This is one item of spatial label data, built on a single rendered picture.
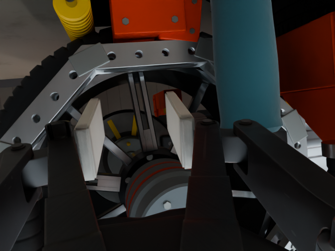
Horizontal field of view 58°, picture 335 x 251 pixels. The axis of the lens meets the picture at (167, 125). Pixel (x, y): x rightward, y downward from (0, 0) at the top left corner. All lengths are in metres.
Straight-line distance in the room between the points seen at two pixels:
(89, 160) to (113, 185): 0.46
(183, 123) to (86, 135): 0.05
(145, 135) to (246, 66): 0.27
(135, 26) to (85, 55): 0.09
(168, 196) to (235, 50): 0.21
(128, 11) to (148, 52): 0.07
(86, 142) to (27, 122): 0.36
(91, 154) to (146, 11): 0.38
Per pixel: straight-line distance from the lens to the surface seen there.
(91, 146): 0.16
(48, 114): 0.51
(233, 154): 0.15
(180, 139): 0.16
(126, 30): 0.51
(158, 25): 0.51
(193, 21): 0.54
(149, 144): 0.61
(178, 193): 0.37
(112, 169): 1.01
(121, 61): 0.50
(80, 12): 0.53
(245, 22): 0.43
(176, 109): 0.17
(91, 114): 0.18
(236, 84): 0.42
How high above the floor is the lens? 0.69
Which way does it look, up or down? 3 degrees up
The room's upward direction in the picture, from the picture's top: 174 degrees clockwise
